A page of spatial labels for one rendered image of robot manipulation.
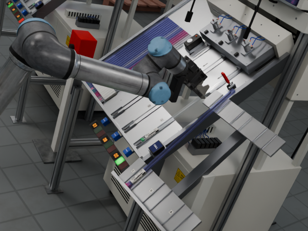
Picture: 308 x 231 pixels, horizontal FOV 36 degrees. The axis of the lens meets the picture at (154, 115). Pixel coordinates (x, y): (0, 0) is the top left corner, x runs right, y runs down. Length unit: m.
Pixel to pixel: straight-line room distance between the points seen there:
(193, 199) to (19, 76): 0.72
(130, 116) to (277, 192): 0.90
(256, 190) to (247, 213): 0.15
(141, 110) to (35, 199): 0.91
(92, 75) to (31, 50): 0.19
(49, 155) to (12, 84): 1.42
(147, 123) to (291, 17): 0.69
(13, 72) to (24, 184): 1.24
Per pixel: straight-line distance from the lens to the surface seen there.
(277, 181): 2.44
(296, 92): 2.12
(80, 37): 2.64
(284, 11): 1.97
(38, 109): 3.45
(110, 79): 1.50
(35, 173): 2.82
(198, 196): 1.71
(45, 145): 3.06
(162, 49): 1.66
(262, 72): 1.92
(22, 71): 1.57
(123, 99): 2.09
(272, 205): 2.56
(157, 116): 1.94
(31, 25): 1.55
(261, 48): 1.95
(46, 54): 1.43
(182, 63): 1.73
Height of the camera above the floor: 1.68
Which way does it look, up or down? 26 degrees down
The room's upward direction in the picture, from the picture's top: 19 degrees clockwise
